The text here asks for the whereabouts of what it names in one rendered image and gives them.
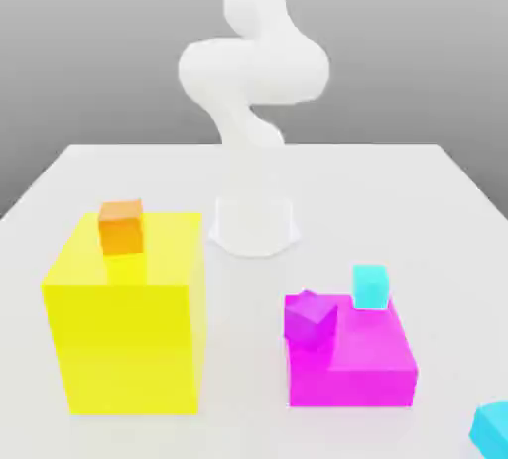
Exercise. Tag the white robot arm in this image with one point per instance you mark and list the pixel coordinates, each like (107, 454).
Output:
(254, 70)

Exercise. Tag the small purple cube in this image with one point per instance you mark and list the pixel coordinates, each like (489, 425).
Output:
(309, 324)

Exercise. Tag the small orange cube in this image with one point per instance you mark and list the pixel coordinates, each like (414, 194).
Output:
(121, 233)

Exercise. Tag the small cyan cube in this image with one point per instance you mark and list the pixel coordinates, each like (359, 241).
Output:
(371, 288)
(492, 431)

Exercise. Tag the large yellow box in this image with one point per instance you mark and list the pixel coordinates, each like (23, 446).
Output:
(123, 348)

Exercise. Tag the large magenta box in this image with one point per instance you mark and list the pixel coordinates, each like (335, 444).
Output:
(357, 371)

